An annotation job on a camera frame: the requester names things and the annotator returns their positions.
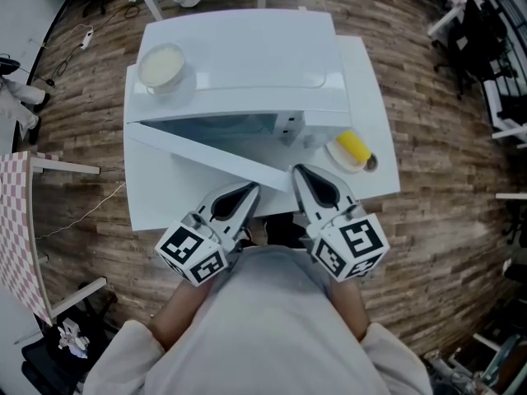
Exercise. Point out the white shelf rack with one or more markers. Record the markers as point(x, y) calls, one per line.
point(506, 109)

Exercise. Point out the yellow corn cob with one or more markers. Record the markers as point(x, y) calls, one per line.
point(352, 144)

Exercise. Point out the white microwave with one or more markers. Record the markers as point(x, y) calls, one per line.
point(255, 47)

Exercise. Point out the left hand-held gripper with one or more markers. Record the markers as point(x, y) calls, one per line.
point(185, 247)

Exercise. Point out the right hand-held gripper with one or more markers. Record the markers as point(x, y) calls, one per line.
point(358, 245)

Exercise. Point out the white gadget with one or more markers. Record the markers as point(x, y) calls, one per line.
point(72, 337)

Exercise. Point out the person's left forearm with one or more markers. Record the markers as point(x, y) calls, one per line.
point(181, 311)

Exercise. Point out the person's right forearm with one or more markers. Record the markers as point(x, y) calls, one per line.
point(350, 307)

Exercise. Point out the white power strip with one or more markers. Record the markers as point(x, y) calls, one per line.
point(86, 40)

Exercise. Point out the person's black trousers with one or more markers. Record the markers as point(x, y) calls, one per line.
point(284, 230)

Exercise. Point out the white bowl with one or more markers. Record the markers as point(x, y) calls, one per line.
point(160, 66)

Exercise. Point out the white microwave door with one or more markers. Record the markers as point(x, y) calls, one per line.
point(206, 154)

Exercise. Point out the cream round plate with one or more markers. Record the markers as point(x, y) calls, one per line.
point(341, 159)

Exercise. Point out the person's white shirt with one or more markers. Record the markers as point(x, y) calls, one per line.
point(263, 335)

